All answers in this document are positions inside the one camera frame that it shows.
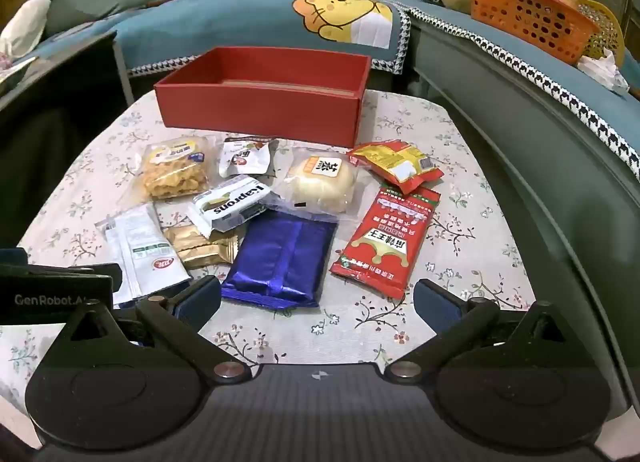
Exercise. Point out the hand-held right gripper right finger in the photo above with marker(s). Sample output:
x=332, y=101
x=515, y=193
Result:
x=437, y=304

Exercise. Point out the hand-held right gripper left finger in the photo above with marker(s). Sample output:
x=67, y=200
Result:
x=200, y=298

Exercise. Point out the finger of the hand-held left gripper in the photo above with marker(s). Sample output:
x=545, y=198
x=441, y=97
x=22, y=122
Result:
x=117, y=276
x=12, y=257

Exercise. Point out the long white snack packet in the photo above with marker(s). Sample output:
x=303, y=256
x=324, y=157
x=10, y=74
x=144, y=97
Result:
x=145, y=252

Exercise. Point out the gold foil snack packet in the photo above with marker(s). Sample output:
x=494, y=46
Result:
x=195, y=249

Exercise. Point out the long red snack packet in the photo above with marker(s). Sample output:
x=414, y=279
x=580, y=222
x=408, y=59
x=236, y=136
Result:
x=385, y=242

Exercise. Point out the blue foil snack packet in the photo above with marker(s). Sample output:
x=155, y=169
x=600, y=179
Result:
x=280, y=262

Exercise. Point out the white biscuit packet dark band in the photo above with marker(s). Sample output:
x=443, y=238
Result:
x=230, y=202

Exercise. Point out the yellow crispy snack clear packet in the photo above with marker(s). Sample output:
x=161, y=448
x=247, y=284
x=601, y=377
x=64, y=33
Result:
x=172, y=177

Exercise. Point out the small white red-label packet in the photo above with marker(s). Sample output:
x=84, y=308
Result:
x=245, y=157

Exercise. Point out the red and yellow snack packet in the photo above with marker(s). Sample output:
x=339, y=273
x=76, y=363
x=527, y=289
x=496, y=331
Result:
x=395, y=162

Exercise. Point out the round bun clear packet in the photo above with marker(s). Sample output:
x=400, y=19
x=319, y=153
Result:
x=320, y=182

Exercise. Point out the red cardboard box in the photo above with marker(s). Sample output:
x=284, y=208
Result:
x=260, y=112

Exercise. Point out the green sofa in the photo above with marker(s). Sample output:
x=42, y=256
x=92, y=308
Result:
x=500, y=92

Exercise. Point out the pale cloth bundle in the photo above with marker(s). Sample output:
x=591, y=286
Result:
x=22, y=25

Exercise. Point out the blue houndstooth trim sofa cover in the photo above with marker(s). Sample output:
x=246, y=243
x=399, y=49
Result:
x=525, y=57

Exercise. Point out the blue bear print sofa cover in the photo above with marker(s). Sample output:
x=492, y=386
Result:
x=225, y=17

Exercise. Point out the white crumpled tissue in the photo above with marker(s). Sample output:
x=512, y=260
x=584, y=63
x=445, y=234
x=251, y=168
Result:
x=602, y=70

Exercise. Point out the orange plastic basket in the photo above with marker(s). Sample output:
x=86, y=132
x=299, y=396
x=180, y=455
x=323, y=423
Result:
x=530, y=17

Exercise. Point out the yellow plastic basket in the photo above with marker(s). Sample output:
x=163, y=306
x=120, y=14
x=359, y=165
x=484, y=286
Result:
x=607, y=27

